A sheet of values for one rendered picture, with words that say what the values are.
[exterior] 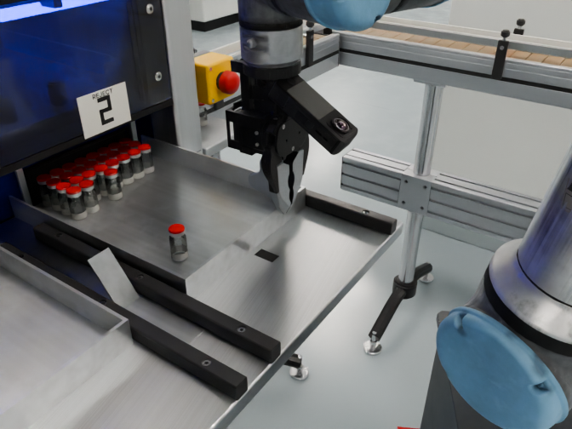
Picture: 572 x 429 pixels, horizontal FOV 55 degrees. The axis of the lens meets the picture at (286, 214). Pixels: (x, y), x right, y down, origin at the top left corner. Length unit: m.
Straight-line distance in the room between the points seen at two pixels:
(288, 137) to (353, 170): 1.05
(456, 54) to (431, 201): 0.44
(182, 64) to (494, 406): 0.68
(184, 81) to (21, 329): 0.47
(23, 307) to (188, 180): 0.34
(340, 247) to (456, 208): 0.95
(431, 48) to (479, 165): 0.84
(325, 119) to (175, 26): 0.34
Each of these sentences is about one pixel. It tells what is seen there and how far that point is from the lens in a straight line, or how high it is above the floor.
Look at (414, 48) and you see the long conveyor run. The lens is 1.51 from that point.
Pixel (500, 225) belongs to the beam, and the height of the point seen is 0.48.
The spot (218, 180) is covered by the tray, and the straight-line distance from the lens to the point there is 0.90.
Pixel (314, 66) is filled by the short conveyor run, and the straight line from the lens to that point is 1.49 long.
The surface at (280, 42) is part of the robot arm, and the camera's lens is 0.65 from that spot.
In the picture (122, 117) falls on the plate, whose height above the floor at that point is 1.00.
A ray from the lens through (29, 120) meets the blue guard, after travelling 0.77.
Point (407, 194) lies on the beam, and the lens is 1.69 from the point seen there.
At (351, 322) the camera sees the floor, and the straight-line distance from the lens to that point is 1.92.
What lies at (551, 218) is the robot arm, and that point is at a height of 1.10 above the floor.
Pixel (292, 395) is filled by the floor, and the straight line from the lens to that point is 1.70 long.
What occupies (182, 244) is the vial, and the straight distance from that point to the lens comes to 0.71.
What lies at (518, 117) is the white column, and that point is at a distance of 2.13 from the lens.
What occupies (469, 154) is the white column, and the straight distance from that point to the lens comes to 2.23.
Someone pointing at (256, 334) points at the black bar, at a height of 0.90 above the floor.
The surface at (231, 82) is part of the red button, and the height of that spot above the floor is 1.00.
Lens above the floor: 1.31
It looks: 32 degrees down
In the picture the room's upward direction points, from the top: straight up
